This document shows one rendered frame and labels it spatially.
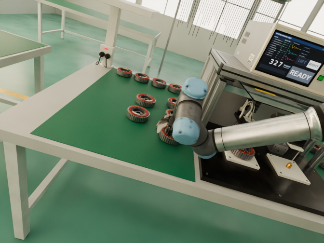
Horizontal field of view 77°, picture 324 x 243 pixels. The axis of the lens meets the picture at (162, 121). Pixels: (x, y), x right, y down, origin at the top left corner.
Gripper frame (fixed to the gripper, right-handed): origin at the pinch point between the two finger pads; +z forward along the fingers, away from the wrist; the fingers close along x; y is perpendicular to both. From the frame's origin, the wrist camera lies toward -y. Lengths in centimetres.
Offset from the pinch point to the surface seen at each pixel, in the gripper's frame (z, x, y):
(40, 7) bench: 157, -260, -237
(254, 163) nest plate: 0.0, 39.2, 1.7
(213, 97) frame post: -9.9, 12.9, -18.3
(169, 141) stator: -0.5, 0.0, 4.9
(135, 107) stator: 6.7, -20.7, -10.3
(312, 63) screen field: -29, 46, -36
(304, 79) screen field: -23, 47, -33
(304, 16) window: 210, 307, -637
